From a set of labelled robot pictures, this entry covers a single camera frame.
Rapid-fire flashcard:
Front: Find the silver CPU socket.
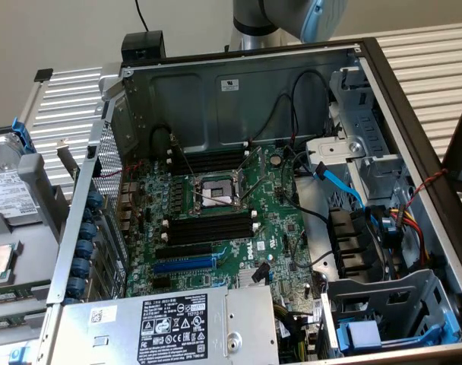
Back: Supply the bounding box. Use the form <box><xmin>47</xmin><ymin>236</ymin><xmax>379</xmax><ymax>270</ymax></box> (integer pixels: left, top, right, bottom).
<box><xmin>192</xmin><ymin>173</ymin><xmax>251</xmax><ymax>216</ymax></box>

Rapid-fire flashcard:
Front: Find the thin metal locking lever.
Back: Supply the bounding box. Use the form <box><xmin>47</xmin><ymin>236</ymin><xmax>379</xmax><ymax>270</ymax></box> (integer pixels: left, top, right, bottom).
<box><xmin>169</xmin><ymin>132</ymin><xmax>201</xmax><ymax>183</ymax></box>

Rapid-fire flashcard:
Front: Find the green Dell motherboard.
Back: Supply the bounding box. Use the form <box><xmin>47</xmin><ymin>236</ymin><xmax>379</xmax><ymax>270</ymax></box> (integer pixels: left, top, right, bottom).
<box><xmin>119</xmin><ymin>142</ymin><xmax>325</xmax><ymax>360</ymax></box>

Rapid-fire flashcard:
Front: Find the long black expansion slot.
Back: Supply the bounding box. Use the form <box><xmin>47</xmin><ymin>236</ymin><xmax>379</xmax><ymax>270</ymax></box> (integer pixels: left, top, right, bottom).
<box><xmin>154</xmin><ymin>243</ymin><xmax>214</xmax><ymax>261</ymax></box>

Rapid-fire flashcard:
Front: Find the open grey PC case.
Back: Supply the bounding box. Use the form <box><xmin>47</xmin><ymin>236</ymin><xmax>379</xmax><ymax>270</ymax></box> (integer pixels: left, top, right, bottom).
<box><xmin>44</xmin><ymin>36</ymin><xmax>462</xmax><ymax>365</ymax></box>

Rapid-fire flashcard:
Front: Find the blue expansion slot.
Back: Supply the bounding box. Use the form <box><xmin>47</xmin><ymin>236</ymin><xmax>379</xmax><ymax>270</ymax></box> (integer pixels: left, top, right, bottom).
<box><xmin>153</xmin><ymin>256</ymin><xmax>217</xmax><ymax>275</ymax></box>

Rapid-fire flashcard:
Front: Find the silver finned heat sink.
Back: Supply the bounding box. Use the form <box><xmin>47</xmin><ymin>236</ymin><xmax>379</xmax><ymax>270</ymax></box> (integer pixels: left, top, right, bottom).
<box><xmin>236</xmin><ymin>268</ymin><xmax>272</xmax><ymax>288</ymax></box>

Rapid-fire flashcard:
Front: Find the grey optical drive cage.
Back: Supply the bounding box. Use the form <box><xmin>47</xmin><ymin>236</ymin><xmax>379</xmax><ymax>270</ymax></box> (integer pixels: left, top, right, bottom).
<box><xmin>305</xmin><ymin>66</ymin><xmax>410</xmax><ymax>205</ymax></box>

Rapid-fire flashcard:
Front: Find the black box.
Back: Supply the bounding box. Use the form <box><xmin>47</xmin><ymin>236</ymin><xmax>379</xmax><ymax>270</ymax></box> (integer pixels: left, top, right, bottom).
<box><xmin>121</xmin><ymin>31</ymin><xmax>167</xmax><ymax>65</ymax></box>

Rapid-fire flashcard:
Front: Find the blue plastic plug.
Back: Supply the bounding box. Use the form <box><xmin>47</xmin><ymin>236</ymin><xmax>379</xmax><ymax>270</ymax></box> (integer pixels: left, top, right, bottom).
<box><xmin>382</xmin><ymin>215</ymin><xmax>396</xmax><ymax>248</ymax></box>

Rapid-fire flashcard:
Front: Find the grey power supply unit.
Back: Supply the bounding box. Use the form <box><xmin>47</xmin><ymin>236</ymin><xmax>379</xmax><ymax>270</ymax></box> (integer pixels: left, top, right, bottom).
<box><xmin>58</xmin><ymin>284</ymin><xmax>280</xmax><ymax>365</ymax></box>

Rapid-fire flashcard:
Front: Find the grey parts rack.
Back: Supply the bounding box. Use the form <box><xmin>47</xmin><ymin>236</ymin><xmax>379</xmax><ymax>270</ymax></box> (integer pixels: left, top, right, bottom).
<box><xmin>0</xmin><ymin>151</ymin><xmax>71</xmax><ymax>349</ymax></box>

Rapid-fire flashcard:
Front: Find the blue plastic disk carrier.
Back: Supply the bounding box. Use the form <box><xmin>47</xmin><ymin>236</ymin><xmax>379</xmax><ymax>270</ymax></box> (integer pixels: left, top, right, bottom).
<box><xmin>336</xmin><ymin>319</ymin><xmax>462</xmax><ymax>354</ymax></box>

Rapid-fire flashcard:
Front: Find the grey metal disk bay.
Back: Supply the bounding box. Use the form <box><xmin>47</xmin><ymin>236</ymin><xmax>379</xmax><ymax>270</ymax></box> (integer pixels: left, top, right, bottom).
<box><xmin>318</xmin><ymin>268</ymin><xmax>462</xmax><ymax>360</ymax></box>

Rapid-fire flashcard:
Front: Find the silver hard disk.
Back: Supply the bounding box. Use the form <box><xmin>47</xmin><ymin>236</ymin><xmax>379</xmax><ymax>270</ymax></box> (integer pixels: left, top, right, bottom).
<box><xmin>0</xmin><ymin>131</ymin><xmax>44</xmax><ymax>226</ymax></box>

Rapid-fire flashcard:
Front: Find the dark framed box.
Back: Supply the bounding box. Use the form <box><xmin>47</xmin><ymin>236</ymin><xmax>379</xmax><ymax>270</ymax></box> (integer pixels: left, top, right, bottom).
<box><xmin>441</xmin><ymin>84</ymin><xmax>462</xmax><ymax>193</ymax></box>

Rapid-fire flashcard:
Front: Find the small blue plastic clip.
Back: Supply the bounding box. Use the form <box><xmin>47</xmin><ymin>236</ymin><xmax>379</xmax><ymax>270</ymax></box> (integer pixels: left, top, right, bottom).
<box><xmin>7</xmin><ymin>344</ymin><xmax>31</xmax><ymax>365</ymax></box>

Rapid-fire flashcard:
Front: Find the thin black wire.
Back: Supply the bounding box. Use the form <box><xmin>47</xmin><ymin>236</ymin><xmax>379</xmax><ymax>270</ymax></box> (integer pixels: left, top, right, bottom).
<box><xmin>252</xmin><ymin>94</ymin><xmax>293</xmax><ymax>142</ymax></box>

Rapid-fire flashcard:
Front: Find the thick black wire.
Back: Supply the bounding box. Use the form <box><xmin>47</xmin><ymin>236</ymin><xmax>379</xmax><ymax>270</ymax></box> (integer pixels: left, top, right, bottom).
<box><xmin>280</xmin><ymin>143</ymin><xmax>331</xmax><ymax>226</ymax></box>

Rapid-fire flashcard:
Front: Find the black looped wire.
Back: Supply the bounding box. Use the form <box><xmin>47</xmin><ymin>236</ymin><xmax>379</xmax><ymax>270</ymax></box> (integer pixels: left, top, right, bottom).
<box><xmin>150</xmin><ymin>124</ymin><xmax>177</xmax><ymax>153</ymax></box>

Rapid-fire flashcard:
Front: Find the black arched wire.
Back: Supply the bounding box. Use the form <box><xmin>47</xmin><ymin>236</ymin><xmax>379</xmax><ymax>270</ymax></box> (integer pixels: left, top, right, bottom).
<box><xmin>290</xmin><ymin>70</ymin><xmax>333</xmax><ymax>140</ymax></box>

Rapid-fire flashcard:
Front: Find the black angled data wire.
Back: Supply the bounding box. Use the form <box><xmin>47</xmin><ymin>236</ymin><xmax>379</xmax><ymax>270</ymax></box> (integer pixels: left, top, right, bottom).
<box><xmin>252</xmin><ymin>261</ymin><xmax>271</xmax><ymax>284</ymax></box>

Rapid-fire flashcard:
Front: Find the thin red wire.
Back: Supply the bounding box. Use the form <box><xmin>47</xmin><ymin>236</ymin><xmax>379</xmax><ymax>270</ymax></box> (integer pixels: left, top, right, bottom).
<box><xmin>93</xmin><ymin>159</ymin><xmax>144</xmax><ymax>182</ymax></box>

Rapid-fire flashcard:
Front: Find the blue flat data wire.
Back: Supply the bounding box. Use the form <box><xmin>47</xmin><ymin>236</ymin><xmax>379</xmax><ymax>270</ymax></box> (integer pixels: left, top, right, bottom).
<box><xmin>313</xmin><ymin>161</ymin><xmax>386</xmax><ymax>233</ymax></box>

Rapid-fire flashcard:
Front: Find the black plastic fan duct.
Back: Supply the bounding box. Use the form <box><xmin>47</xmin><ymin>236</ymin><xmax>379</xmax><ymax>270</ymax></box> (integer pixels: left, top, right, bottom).
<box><xmin>327</xmin><ymin>206</ymin><xmax>375</xmax><ymax>284</ymax></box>

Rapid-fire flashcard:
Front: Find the metal slot cover bracket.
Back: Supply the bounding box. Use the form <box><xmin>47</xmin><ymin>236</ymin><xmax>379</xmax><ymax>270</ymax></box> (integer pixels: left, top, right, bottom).
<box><xmin>55</xmin><ymin>137</ymin><xmax>81</xmax><ymax>179</ymax></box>

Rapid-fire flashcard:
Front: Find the yellow green wire bundle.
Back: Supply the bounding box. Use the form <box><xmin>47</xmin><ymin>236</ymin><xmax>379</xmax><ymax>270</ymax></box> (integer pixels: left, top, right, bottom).
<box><xmin>293</xmin><ymin>339</ymin><xmax>307</xmax><ymax>364</ymax></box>

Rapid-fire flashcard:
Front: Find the red yellow black wire bundle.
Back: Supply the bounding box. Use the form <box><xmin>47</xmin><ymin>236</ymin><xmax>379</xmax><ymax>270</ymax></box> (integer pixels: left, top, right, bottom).
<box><xmin>390</xmin><ymin>205</ymin><xmax>433</xmax><ymax>267</ymax></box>

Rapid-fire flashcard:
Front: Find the red black twisted wire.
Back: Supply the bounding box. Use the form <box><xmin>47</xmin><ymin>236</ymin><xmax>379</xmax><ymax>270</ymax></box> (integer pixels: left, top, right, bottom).
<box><xmin>401</xmin><ymin>168</ymin><xmax>449</xmax><ymax>214</ymax></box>

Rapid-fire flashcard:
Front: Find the blue disk bracket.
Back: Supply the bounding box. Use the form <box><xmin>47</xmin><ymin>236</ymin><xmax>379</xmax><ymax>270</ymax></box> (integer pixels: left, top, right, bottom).
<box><xmin>10</xmin><ymin>116</ymin><xmax>37</xmax><ymax>157</ymax></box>

